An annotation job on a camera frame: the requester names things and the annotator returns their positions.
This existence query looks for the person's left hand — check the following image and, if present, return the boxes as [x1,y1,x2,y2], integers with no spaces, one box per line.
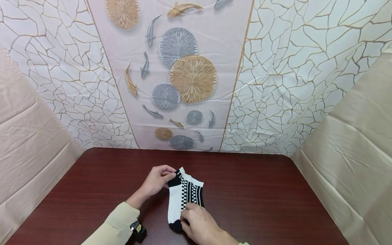
[140,165,178,199]

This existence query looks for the person's right hand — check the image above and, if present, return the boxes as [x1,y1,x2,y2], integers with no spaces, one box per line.
[180,203,225,245]

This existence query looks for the white sock with black toe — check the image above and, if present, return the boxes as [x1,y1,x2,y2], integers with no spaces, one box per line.
[167,169,185,234]

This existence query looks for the black striped checkered sock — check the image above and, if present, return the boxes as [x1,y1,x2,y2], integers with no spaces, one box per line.
[179,166,205,213]

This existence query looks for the person's left forearm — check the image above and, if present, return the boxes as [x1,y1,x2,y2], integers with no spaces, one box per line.
[81,186,153,245]

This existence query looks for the person's right forearm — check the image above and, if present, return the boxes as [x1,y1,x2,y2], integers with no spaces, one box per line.
[203,231,250,245]

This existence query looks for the black wrist band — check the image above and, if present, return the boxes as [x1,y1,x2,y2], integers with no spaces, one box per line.
[129,220,148,243]

